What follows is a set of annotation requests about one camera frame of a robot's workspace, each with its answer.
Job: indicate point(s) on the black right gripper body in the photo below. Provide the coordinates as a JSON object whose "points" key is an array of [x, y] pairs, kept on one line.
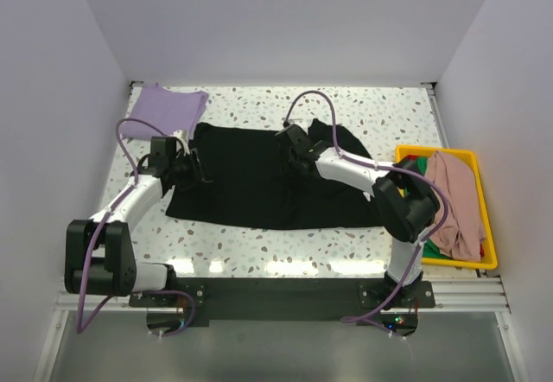
{"points": [[292, 157]]}

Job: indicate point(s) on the aluminium frame rail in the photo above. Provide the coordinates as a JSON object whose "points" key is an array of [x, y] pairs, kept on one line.
{"points": [[451, 294]]}

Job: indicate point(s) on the yellow plastic bin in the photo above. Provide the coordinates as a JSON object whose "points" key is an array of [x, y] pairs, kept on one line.
{"points": [[487, 251]]}

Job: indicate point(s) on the folded purple t shirt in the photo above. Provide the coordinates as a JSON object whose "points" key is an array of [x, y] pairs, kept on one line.
{"points": [[170, 111]]}

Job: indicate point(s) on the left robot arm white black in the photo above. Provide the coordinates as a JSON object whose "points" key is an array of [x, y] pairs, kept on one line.
{"points": [[99, 250]]}

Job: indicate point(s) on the green t shirt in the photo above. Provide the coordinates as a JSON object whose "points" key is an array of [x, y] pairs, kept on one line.
{"points": [[430, 250]]}

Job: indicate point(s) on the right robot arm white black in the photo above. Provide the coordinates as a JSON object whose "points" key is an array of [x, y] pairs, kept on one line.
{"points": [[410, 206]]}

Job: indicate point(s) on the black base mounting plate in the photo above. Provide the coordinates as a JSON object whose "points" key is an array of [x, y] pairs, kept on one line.
{"points": [[203, 300]]}

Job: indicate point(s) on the pink t shirt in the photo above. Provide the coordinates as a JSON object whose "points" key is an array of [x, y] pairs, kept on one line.
{"points": [[462, 232]]}

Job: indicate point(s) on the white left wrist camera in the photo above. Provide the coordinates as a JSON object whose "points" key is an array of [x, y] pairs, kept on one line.
{"points": [[182, 137]]}

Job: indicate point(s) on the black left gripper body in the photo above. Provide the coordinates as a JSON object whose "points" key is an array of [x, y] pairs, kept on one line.
{"points": [[193, 170]]}

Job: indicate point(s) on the black t shirt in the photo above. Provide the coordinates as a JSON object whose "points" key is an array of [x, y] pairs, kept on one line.
{"points": [[249, 188]]}

